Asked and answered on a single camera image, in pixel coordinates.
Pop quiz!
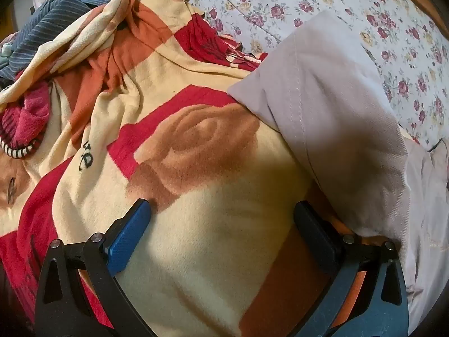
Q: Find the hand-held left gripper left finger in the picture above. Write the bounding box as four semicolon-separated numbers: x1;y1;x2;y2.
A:
35;198;158;337

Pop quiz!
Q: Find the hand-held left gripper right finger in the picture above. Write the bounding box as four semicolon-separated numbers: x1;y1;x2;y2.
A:
293;200;410;337

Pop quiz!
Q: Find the beige jacket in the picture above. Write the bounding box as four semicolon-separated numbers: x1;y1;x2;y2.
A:
228;10;449;327

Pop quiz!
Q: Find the rose print fleece blanket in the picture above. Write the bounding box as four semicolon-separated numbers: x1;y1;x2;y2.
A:
0;0;372;337

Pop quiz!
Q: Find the magenta knit garment striped cuff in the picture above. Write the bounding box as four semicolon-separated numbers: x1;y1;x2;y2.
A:
0;81;53;158

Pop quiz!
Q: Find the red striped knit sweater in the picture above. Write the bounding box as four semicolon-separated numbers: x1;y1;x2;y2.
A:
187;17;269;74

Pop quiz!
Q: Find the floral bed sheet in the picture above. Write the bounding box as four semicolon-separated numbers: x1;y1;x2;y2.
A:
31;0;449;150

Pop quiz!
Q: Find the blue striped garment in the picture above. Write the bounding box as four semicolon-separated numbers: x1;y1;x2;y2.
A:
0;0;120;88

